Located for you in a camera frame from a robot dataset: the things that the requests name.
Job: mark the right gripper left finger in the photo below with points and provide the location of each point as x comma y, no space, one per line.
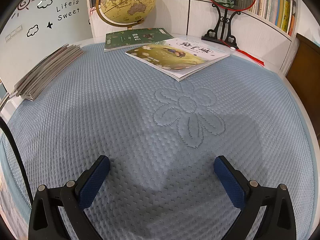
75,196

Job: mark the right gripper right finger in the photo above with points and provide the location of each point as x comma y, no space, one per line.
249,196

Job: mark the white rabbit meadow book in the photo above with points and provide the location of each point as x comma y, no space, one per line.
178,58

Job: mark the dark green book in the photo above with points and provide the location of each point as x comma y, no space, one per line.
134,37

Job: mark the stack of organized books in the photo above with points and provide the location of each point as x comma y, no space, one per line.
38,78

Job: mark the blue quilted table mat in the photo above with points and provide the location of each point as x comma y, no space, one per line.
162,137

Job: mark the red tassel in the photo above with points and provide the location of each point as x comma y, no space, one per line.
258,61

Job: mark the white bookshelf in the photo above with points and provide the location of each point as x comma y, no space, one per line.
254,34

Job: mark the yellow desk globe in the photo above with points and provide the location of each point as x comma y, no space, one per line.
124,13

